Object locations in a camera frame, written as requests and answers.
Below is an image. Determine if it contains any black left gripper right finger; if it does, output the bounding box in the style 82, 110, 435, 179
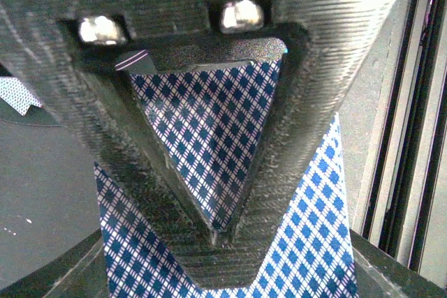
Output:
351, 231, 446, 297

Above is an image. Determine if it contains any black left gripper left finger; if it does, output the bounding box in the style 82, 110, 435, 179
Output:
1, 230, 101, 297

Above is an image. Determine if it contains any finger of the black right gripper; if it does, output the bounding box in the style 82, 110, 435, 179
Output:
1, 0, 395, 288

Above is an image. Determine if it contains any blue playing card deck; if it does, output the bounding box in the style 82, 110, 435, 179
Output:
94, 117, 359, 297

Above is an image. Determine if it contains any blue card seat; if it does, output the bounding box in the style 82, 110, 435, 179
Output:
1, 77, 43, 116

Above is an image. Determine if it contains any blue card being dealt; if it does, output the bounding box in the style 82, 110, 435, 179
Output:
115, 38, 286, 230

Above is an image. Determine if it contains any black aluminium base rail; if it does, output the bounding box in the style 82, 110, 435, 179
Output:
341, 0, 446, 289

